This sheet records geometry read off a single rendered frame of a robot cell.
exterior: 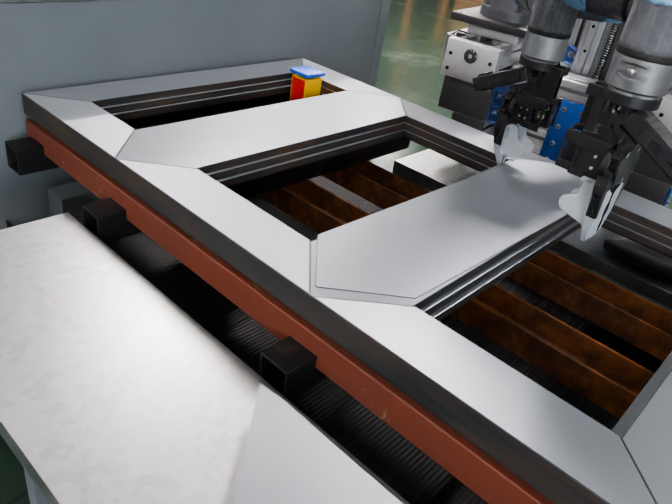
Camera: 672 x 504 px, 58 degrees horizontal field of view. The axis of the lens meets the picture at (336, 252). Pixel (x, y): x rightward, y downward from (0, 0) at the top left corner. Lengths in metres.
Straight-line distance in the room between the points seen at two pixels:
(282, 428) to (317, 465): 0.06
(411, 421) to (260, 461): 0.18
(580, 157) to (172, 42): 0.95
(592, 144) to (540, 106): 0.31
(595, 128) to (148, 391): 0.65
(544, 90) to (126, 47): 0.85
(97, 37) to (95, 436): 0.89
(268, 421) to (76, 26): 0.94
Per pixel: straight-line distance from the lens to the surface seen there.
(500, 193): 1.12
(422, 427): 0.71
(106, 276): 0.95
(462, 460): 0.70
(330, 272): 0.79
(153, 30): 1.46
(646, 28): 0.83
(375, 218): 0.93
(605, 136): 0.88
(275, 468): 0.64
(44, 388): 0.78
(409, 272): 0.82
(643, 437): 0.71
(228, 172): 1.06
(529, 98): 1.17
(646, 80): 0.84
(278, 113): 1.29
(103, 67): 1.42
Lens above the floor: 1.29
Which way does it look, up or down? 32 degrees down
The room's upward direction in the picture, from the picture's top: 10 degrees clockwise
